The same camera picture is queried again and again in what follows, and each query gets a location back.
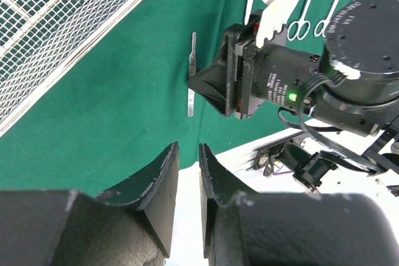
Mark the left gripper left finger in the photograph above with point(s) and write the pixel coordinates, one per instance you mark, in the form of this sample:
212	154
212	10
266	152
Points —
130	223

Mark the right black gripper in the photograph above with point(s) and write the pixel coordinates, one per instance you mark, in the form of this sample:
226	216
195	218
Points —
272	73

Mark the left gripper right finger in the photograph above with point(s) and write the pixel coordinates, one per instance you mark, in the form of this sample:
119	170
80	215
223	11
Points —
244	227

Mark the green surgical drape cloth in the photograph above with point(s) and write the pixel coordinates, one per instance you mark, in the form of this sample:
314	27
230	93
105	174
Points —
126	100

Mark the steel needle holder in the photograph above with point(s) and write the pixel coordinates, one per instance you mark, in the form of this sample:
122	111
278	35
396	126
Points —
321	26

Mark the wire mesh instrument tray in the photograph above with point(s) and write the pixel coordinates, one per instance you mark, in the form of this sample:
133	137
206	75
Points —
41	40

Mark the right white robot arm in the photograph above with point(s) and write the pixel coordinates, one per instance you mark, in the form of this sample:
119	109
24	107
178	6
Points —
346	98

